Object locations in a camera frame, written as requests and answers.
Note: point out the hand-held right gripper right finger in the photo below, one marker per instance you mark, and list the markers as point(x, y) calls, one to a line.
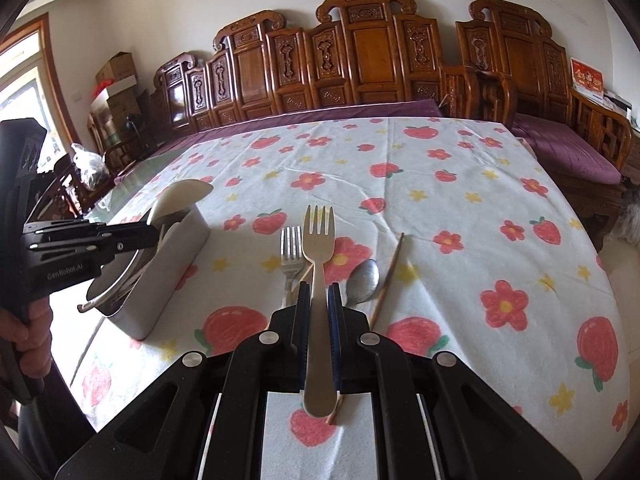
point(335, 330)

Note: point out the white flat box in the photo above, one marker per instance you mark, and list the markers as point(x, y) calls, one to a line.
point(120, 86)

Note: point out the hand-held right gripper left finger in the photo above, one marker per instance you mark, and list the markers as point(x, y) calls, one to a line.
point(301, 330)

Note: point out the grey plastic bag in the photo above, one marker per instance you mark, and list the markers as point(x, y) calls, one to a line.
point(627, 220)

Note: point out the purple armchair cushion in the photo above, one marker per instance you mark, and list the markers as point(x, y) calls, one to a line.
point(565, 145)

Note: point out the purple sofa cushion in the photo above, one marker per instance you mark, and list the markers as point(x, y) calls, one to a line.
point(325, 112)

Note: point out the carved wooden armchair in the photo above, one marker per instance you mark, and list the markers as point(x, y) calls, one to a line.
point(520, 60)

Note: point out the person's left hand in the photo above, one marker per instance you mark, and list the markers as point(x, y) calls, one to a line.
point(35, 345)

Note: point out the brown cardboard box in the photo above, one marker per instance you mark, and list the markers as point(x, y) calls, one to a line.
point(116, 67)

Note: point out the carved wooden sofa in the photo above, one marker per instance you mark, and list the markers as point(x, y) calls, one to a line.
point(370, 60)

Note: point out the metal spoon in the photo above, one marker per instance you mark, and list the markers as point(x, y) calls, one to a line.
point(364, 280)

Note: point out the clear plastic bag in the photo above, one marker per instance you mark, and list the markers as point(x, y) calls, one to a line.
point(90, 165)

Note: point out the strawberry print tablecloth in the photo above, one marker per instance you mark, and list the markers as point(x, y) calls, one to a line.
point(450, 185)

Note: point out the cream plastic fork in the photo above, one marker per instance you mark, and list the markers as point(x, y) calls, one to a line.
point(320, 240)

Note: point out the rectangular metal tin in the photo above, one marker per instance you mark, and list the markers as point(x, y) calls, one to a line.
point(170, 270)

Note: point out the metal fork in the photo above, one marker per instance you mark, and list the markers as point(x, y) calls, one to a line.
point(291, 260)

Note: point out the red desk calendar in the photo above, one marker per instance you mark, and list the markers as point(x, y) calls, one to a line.
point(587, 75)

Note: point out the person's dark clothing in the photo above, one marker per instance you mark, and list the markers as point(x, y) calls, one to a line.
point(55, 440)

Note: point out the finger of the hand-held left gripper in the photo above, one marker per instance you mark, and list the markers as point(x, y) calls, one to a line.
point(120, 247)
point(100, 227)

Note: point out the wooden door frame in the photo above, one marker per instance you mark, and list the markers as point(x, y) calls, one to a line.
point(57, 85)

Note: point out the wooden dining chair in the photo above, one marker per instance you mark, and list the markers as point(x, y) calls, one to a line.
point(70, 180)

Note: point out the red artificial flowers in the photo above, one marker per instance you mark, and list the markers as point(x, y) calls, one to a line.
point(103, 86)

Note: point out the large cardboard box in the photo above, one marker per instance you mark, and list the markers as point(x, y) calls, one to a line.
point(120, 112)

